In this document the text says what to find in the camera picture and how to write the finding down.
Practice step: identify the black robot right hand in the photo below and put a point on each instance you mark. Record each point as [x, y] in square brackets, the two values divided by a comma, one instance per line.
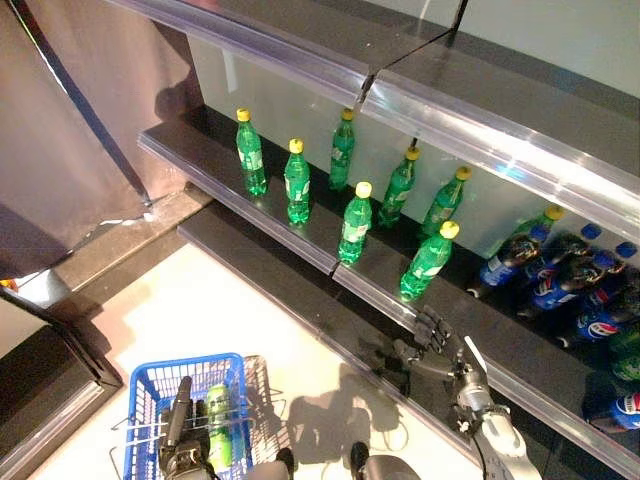
[435, 361]

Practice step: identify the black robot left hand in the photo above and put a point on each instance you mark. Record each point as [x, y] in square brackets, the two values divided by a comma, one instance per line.
[185, 455]

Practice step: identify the blue plastic shopping basket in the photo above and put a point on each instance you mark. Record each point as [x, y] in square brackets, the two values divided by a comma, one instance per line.
[190, 360]

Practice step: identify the green soda bottle yellow cap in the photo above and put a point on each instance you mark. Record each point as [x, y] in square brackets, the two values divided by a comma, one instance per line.
[397, 190]
[341, 150]
[251, 160]
[445, 202]
[355, 225]
[425, 265]
[535, 226]
[298, 185]

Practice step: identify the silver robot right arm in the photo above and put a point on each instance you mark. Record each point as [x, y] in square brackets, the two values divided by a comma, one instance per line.
[500, 435]

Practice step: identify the green bottle in basket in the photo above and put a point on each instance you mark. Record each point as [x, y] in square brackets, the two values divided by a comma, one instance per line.
[218, 430]

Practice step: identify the silver robot left leg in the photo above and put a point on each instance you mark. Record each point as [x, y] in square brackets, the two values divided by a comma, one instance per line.
[265, 472]

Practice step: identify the silver robot leg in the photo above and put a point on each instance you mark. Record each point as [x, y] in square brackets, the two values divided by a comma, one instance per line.
[395, 470]
[265, 472]

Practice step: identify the black robot left foot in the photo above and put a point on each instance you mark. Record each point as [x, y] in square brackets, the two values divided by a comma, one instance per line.
[286, 457]

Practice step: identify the black robot foot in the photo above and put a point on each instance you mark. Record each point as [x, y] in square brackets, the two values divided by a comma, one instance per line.
[286, 457]
[359, 455]

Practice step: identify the cola bottle blue label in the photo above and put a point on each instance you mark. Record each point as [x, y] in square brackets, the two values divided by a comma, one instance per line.
[622, 405]
[500, 270]
[600, 325]
[602, 261]
[547, 290]
[626, 248]

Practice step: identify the silver robot right leg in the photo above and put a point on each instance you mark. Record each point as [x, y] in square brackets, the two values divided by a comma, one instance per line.
[395, 470]

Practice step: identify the black robot right foot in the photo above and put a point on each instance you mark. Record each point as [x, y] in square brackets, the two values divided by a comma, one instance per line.
[359, 455]

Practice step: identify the dark glossy cabinet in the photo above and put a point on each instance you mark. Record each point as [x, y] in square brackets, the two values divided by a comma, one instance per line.
[50, 390]

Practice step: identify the small orange tag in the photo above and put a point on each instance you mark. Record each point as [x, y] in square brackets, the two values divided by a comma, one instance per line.
[7, 284]

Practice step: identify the slanted metal pole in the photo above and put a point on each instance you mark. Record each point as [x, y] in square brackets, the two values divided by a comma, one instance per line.
[85, 107]

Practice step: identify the dark shelf board clear rail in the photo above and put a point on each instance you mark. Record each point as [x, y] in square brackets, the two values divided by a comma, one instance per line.
[525, 110]
[500, 325]
[280, 30]
[200, 150]

